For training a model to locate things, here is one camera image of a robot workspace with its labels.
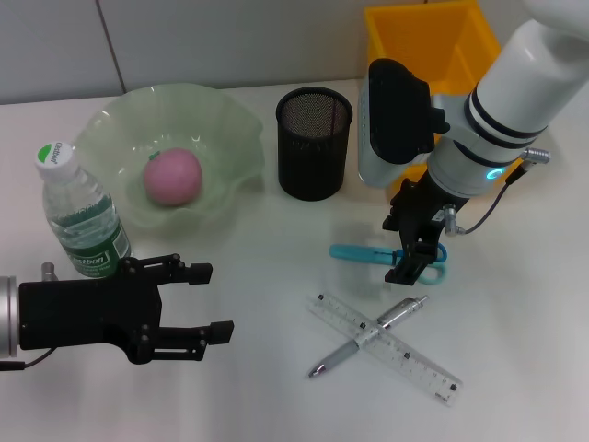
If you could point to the blue scissors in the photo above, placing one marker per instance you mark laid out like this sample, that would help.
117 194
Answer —
354 252

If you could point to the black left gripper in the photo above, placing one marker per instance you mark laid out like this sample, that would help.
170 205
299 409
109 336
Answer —
78 317

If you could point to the green glass fruit plate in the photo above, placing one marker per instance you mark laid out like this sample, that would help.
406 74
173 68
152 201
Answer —
115 133

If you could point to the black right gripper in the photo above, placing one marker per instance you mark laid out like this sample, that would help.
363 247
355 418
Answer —
428 207

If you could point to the pink peach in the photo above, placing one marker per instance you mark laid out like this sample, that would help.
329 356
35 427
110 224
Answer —
172 177

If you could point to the transparent plastic ruler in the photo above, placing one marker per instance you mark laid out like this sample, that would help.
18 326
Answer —
414 364

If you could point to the yellow plastic bin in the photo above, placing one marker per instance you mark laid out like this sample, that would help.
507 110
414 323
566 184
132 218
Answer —
414 37

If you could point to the silver pen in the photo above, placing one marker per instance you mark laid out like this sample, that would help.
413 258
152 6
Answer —
336 357

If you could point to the black mesh pen holder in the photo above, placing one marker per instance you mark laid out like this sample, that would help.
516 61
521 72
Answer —
313 156

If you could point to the clear plastic water bottle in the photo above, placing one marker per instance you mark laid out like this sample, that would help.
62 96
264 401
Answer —
78 207

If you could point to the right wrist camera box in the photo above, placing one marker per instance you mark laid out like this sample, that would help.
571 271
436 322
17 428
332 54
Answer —
396 115

